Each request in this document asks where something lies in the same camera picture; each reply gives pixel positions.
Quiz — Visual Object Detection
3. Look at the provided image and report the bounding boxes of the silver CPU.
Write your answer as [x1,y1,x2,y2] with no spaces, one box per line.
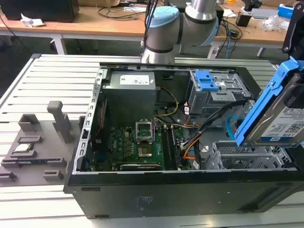
[13,143,33,153]

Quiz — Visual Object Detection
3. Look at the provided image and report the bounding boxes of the green motherboard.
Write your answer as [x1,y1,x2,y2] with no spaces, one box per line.
[91,123,185,171]

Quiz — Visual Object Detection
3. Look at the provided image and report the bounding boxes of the orange wire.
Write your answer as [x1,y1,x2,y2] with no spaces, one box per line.
[183,138,201,160]

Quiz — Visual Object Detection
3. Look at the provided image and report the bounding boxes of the blue plastic carrier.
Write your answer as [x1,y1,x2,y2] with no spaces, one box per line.
[194,70,219,92]

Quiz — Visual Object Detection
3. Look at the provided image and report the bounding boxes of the metal socket cover frame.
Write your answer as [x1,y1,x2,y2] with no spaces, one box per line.
[134,120,155,144]

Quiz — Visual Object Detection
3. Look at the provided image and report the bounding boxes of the small black box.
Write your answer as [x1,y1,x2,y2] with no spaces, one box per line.
[236,12,252,27]

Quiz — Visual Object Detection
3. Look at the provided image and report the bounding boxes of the grey metal drive cage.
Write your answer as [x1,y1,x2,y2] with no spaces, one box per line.
[189,69,252,116]

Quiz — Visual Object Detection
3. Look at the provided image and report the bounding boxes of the black open PC case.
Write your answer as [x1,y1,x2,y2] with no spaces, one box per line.
[63,62,304,219]

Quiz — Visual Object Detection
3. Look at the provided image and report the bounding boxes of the black disk wire bundle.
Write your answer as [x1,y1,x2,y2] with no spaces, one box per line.
[180,99,247,150]

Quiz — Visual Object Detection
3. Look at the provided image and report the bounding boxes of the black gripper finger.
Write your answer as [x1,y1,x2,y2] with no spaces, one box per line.
[281,1,304,56]
[290,73,304,96]

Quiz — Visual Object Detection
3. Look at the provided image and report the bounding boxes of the black desk cable loop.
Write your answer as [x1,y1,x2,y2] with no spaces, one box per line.
[97,5,147,20]

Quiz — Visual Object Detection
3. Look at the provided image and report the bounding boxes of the hard disk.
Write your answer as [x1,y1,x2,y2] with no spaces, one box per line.
[233,56,304,148]

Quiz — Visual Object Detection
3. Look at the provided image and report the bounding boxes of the clear plastic bag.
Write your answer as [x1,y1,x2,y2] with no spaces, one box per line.
[261,14,288,32]

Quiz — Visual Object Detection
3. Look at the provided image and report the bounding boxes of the CPU socket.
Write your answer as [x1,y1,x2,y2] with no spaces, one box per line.
[136,143,154,160]

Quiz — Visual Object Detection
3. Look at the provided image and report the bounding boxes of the grey power supply unit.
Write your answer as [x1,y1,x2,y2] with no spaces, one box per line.
[102,71,158,108]

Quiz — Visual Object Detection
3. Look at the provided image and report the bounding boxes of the blue disk wire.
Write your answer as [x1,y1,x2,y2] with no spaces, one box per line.
[226,114,238,144]

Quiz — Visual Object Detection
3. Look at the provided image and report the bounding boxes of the grey flat box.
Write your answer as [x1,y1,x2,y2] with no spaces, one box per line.
[250,8,280,20]

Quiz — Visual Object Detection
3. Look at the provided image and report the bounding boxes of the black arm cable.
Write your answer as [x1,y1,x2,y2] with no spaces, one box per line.
[139,0,159,57]

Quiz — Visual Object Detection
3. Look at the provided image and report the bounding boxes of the red-edged expansion card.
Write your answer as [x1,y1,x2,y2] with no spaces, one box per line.
[94,97,109,144]

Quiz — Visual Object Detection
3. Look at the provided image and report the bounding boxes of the yellow power wire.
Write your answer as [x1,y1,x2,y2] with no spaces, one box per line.
[153,87,180,118]

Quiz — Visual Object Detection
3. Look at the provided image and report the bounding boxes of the black RAM slot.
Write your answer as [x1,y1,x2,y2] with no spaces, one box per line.
[162,125,173,171]
[170,125,183,171]

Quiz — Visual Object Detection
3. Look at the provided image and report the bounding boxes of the RAM stick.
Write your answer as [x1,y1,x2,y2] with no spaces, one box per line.
[1,159,49,166]

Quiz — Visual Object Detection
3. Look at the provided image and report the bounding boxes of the blue cardboard box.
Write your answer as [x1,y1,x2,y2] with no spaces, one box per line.
[277,3,295,20]

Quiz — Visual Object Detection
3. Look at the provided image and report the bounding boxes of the white crumpled paper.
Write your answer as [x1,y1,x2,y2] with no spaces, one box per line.
[20,12,46,27]

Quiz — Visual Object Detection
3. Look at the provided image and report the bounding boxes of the wooden desk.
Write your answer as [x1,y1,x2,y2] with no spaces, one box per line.
[0,0,293,57]

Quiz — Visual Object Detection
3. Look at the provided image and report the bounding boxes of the grey parts rack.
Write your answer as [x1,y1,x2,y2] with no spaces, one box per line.
[0,100,86,189]

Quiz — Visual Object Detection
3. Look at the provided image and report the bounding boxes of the black monitor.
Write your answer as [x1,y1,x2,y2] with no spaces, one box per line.
[0,0,80,23]

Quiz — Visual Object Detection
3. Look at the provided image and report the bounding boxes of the grey metal disk bay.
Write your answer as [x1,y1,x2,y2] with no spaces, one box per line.
[205,140,294,171]

